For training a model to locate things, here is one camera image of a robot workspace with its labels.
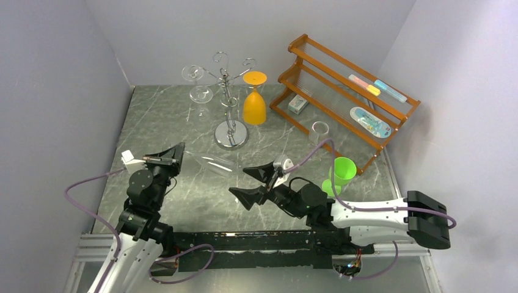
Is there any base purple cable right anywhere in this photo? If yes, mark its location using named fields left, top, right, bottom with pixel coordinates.
left=339, top=241, right=400, bottom=281

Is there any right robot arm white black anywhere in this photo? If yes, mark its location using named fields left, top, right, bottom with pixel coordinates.
left=229, top=161, right=453, bottom=253

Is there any chrome wine glass rack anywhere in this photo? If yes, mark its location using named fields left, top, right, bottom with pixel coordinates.
left=193, top=51, right=257, bottom=151

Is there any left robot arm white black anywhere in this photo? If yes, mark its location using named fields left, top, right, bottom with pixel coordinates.
left=89, top=142, right=185, bottom=292

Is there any pink yellow highlighter pack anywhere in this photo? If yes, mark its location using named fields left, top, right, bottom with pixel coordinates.
left=348, top=74, right=381, bottom=96

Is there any clear wine glass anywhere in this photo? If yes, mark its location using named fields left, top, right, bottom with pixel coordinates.
left=181, top=65, right=205, bottom=84

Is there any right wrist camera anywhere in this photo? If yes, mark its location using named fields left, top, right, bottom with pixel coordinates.
left=268, top=154, right=294, bottom=188

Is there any black base bar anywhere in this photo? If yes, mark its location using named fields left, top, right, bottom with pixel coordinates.
left=162, top=228, right=374, bottom=272

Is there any clear glass front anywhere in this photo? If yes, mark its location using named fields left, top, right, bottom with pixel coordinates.
left=186, top=151, right=238, bottom=177

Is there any green plastic goblet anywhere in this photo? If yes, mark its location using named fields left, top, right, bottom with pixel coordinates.
left=321, top=157, right=357, bottom=197

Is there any orange plastic goblet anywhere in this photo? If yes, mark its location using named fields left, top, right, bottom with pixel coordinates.
left=243, top=71, right=267, bottom=125

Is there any light blue highlighter pack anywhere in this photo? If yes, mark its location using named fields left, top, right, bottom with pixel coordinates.
left=374, top=79, right=407, bottom=103

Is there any small teal white box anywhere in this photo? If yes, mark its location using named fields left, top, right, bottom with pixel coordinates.
left=288, top=95, right=308, bottom=115

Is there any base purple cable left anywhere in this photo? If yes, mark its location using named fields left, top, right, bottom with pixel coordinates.
left=147, top=243, right=214, bottom=284

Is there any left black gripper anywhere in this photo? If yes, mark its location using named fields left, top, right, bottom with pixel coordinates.
left=142, top=142, right=184, bottom=208

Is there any orange wooden shelf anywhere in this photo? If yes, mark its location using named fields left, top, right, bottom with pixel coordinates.
left=269, top=34, right=421, bottom=175

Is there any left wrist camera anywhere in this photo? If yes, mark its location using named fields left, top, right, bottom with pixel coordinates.
left=121, top=150, right=145, bottom=175

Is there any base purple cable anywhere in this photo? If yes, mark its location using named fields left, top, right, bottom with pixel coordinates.
left=147, top=243, right=214, bottom=284
left=339, top=241, right=400, bottom=281

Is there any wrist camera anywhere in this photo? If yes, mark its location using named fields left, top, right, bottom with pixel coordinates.
left=268, top=154, right=294, bottom=188
left=121, top=150, right=145, bottom=175

